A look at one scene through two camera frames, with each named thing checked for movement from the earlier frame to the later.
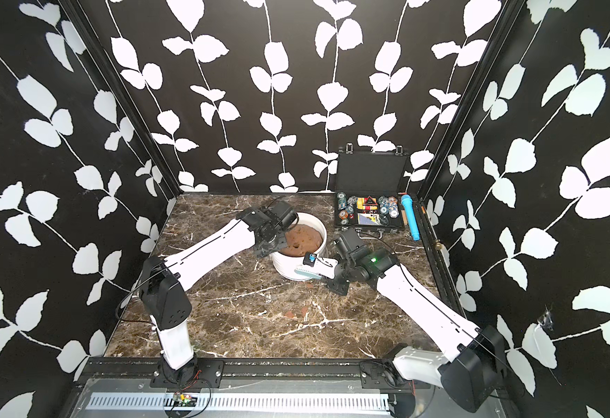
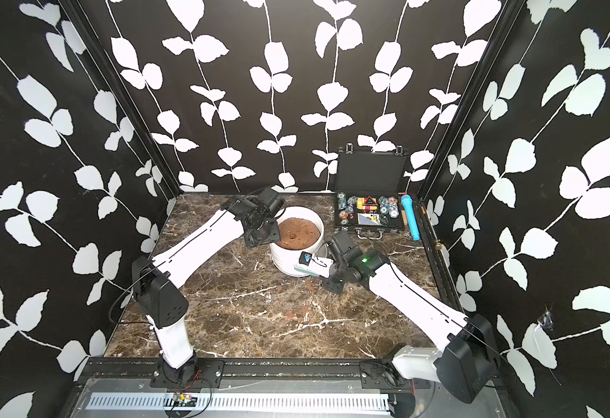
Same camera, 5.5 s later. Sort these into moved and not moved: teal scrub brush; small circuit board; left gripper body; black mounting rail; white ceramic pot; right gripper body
Moved: left gripper body; white ceramic pot
Not moved: small circuit board; black mounting rail; teal scrub brush; right gripper body
